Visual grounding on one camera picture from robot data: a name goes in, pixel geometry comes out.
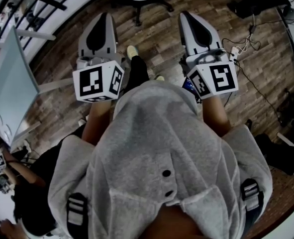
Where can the person's neck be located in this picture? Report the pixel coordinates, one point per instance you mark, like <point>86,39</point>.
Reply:
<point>171,224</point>

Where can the person's right forearm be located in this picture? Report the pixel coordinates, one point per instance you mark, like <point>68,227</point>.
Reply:
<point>215,116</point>

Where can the white power strip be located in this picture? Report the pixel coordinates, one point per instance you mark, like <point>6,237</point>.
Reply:
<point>233,51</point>

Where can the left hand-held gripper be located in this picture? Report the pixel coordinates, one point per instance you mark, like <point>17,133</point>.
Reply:
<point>90,82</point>

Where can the large black bag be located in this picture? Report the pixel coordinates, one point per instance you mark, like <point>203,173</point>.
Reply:
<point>258,1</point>

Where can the person's left pale shoe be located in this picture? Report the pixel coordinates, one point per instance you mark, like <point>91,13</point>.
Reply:
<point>132,51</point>

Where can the small black screen device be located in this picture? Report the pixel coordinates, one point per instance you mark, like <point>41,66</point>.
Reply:
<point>189,86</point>

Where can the black office chair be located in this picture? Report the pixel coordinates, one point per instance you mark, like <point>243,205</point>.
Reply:
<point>146,5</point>

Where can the person's black trouser leg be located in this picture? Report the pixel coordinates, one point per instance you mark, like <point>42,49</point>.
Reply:
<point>138,71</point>

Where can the person's left forearm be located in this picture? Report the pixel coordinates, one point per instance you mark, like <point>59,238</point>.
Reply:
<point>97,119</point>

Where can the black floor bag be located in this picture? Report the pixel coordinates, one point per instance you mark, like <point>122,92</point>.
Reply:
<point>278,153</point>

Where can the glass desk with white legs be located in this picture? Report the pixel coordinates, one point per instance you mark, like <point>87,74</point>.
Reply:
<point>10,83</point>

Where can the person's grey buttoned sweatshirt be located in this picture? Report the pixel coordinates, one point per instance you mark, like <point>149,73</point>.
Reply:
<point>149,146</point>

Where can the person's right pale shoe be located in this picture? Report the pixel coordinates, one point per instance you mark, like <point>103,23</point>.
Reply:
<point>160,78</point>

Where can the black metal railing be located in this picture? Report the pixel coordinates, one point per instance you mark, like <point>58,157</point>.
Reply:
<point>52,5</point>

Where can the person's pale shoe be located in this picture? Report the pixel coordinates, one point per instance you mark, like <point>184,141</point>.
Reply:
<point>132,51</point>
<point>160,78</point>

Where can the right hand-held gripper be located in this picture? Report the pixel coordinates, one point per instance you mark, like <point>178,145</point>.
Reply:
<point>220,77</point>

